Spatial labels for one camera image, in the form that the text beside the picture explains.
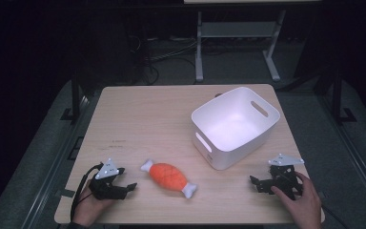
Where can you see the black metal stand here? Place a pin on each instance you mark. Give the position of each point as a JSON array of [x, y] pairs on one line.
[[338, 98], [75, 98]]

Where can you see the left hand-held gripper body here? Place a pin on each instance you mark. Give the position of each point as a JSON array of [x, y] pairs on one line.
[[105, 188]]

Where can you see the person's left hand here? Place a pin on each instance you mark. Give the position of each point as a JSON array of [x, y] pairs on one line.
[[89, 205]]

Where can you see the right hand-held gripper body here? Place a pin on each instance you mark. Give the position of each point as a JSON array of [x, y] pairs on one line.
[[285, 178]]

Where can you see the white metal table stand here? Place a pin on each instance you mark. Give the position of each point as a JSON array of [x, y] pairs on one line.
[[235, 30]]

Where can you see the orange plush meat bone toy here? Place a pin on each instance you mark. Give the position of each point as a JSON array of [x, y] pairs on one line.
[[169, 176]]

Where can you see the metal floor rail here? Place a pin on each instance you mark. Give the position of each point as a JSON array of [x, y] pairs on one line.
[[52, 165], [357, 156]]

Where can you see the person's right hand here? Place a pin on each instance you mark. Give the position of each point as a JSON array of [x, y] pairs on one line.
[[300, 205]]

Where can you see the white plastic storage bin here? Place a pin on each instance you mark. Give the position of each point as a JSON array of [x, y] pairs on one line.
[[235, 127]]

